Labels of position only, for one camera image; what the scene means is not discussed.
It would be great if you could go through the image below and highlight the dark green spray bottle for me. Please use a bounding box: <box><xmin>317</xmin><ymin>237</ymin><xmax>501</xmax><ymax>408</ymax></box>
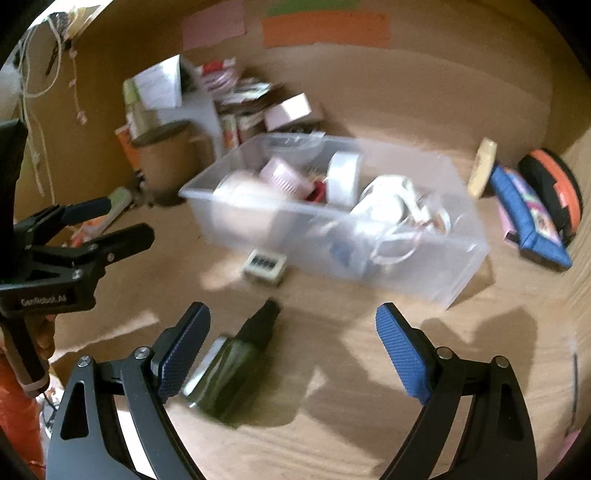
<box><xmin>181</xmin><ymin>298</ymin><xmax>281</xmax><ymax>424</ymax></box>

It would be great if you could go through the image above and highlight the small digital timer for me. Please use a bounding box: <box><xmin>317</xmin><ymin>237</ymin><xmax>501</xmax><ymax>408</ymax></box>
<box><xmin>242</xmin><ymin>249</ymin><xmax>287</xmax><ymax>286</ymax></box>

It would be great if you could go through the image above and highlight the white tape roll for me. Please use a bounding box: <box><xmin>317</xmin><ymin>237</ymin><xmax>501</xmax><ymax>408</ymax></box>
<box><xmin>325</xmin><ymin>151</ymin><xmax>362</xmax><ymax>209</ymax></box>

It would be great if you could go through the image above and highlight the red velvet pouch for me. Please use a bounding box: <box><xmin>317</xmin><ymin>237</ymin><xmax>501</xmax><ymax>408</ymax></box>
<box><xmin>305</xmin><ymin>180</ymin><xmax>327</xmax><ymax>203</ymax></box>

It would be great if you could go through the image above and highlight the white face mask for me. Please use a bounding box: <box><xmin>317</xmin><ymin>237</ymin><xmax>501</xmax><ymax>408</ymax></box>
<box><xmin>351</xmin><ymin>174</ymin><xmax>452</xmax><ymax>266</ymax></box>

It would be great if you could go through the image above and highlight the person left hand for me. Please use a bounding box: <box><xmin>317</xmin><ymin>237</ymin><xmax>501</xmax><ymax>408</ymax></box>
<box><xmin>30</xmin><ymin>315</ymin><xmax>56</xmax><ymax>361</ymax></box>

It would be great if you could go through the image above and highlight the green orange tube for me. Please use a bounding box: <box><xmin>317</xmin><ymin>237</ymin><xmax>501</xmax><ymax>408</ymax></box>
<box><xmin>68</xmin><ymin>186</ymin><xmax>136</xmax><ymax>248</ymax></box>

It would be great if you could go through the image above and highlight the orange book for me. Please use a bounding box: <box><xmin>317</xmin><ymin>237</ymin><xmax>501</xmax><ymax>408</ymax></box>
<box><xmin>115</xmin><ymin>125</ymin><xmax>140</xmax><ymax>172</ymax></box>

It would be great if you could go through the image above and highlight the brown mug with lid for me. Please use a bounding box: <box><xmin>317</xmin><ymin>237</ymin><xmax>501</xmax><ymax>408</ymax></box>
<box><xmin>132</xmin><ymin>120</ymin><xmax>214</xmax><ymax>205</ymax></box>

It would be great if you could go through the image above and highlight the clear plastic storage bin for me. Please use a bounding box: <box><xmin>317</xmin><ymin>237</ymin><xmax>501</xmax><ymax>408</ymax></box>
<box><xmin>179</xmin><ymin>134</ymin><xmax>490</xmax><ymax>308</ymax></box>

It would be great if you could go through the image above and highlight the white paper calendar stand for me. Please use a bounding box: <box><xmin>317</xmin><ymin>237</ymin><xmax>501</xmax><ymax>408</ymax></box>
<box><xmin>123</xmin><ymin>55</ymin><xmax>223</xmax><ymax>156</ymax></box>

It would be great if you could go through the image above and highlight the blue pencil pouch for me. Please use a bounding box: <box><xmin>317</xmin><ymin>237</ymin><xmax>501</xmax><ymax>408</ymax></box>
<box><xmin>489</xmin><ymin>164</ymin><xmax>572</xmax><ymax>271</ymax></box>

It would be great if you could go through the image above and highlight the fruit pattern box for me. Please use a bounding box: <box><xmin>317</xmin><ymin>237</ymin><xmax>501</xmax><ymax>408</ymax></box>
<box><xmin>221</xmin><ymin>114</ymin><xmax>240</xmax><ymax>152</ymax></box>

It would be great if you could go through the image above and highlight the pink packet bag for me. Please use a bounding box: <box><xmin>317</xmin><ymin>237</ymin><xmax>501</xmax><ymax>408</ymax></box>
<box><xmin>195</xmin><ymin>58</ymin><xmax>240</xmax><ymax>94</ymax></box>

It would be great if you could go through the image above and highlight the stack of booklets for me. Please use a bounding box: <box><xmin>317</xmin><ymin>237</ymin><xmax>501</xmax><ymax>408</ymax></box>
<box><xmin>214</xmin><ymin>77</ymin><xmax>284</xmax><ymax>114</ymax></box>

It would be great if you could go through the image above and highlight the beige lotion tube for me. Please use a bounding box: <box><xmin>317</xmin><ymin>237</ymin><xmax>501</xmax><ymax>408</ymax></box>
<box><xmin>467</xmin><ymin>138</ymin><xmax>498</xmax><ymax>199</ymax></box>

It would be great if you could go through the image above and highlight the black orange round case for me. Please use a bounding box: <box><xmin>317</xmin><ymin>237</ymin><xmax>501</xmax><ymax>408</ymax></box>
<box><xmin>518</xmin><ymin>148</ymin><xmax>584</xmax><ymax>246</ymax></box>

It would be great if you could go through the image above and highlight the clear plastic bowl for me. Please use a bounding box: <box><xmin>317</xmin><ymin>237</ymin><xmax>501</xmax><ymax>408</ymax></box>
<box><xmin>266</xmin><ymin>132</ymin><xmax>325</xmax><ymax>163</ymax></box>

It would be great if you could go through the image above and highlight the small white pink box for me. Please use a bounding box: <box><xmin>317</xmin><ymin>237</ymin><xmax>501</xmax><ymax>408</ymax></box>
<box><xmin>263</xmin><ymin>93</ymin><xmax>324</xmax><ymax>132</ymax></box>

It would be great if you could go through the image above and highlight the pink sticky note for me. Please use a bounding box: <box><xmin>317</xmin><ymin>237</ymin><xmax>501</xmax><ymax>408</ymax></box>
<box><xmin>181</xmin><ymin>0</ymin><xmax>245</xmax><ymax>51</ymax></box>

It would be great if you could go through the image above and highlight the green sticky note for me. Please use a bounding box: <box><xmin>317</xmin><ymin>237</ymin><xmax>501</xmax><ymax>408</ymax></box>
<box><xmin>266</xmin><ymin>0</ymin><xmax>360</xmax><ymax>17</ymax></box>

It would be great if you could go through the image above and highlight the orange sticky note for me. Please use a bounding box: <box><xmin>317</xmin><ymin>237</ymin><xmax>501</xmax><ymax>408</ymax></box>
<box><xmin>262</xmin><ymin>10</ymin><xmax>391</xmax><ymax>48</ymax></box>

